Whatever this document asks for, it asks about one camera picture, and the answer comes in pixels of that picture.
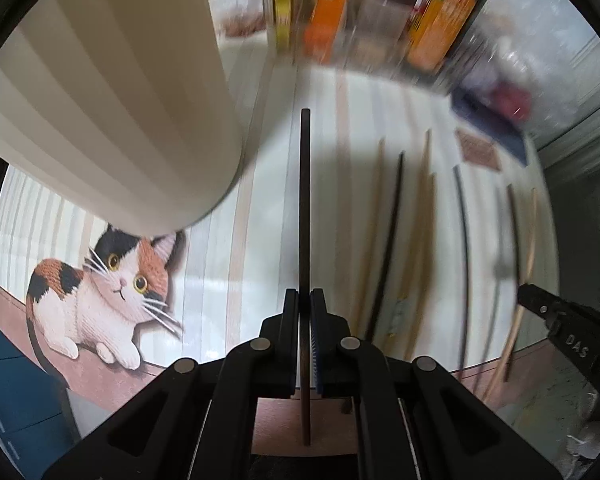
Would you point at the glass jar with brown lid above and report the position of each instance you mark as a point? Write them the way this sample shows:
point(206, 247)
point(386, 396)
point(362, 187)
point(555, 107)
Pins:
point(380, 20)

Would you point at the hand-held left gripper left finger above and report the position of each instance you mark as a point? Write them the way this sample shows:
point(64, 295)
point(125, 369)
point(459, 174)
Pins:
point(290, 320)

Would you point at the blue cabinet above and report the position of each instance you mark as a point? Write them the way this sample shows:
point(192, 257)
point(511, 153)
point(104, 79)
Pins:
point(15, 385)

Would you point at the orange and yellow box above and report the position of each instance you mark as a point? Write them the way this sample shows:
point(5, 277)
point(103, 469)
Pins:
point(442, 20)

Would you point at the black chopstick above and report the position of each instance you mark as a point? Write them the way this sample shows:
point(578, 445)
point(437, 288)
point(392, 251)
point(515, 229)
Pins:
point(305, 200)
point(390, 240)
point(464, 260)
point(514, 230)

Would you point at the striped cat print table mat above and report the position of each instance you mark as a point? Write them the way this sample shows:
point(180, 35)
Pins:
point(260, 260)

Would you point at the clear plastic bag of nuts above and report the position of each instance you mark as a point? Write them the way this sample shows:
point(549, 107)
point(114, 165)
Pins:
point(242, 22)

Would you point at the cream ribbed electric kettle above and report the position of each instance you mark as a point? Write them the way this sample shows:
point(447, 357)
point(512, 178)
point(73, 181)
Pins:
point(105, 85)

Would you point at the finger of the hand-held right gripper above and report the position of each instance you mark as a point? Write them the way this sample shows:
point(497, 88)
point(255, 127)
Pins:
point(575, 330)

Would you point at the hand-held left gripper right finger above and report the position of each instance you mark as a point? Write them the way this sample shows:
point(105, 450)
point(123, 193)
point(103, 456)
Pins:
point(318, 340)

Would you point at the small brown square coaster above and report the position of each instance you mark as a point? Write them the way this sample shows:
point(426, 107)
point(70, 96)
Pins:
point(477, 151)

